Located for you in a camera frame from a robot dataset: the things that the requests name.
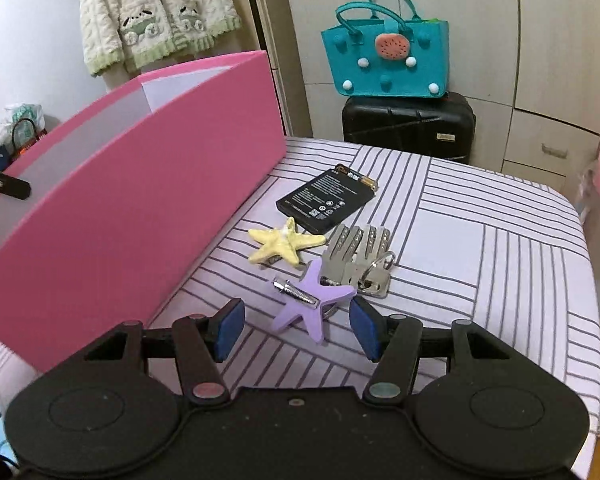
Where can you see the pink cardboard box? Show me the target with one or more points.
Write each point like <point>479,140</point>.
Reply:
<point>130,220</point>

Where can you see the cream fleece pajama top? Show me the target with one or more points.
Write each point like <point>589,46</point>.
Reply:
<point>150,15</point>

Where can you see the purple starfish clip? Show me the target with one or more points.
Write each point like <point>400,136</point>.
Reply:
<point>307,321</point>

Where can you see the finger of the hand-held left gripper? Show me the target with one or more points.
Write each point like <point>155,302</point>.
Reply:
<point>5,182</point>

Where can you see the green white plastic bag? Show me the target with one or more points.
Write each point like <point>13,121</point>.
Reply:
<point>25,115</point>

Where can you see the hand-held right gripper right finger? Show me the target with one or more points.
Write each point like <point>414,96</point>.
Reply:
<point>365,330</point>

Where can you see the yellow starfish clip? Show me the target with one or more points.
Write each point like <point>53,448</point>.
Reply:
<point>282,247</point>

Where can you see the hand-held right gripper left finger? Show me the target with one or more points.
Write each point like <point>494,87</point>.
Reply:
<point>230,327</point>

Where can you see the striped tablecloth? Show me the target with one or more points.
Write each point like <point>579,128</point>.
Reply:
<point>480,285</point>

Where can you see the black battery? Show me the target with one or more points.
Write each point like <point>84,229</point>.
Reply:
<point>325,200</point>

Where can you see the teal felt handbag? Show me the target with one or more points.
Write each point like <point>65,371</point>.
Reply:
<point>380,65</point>

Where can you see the silver key bunch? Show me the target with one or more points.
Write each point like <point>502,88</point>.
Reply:
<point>352,255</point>

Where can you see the cream wooden wardrobe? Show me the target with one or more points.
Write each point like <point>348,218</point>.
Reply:
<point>505,35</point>

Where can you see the black hard suitcase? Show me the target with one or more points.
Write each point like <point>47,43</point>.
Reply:
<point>405,125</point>

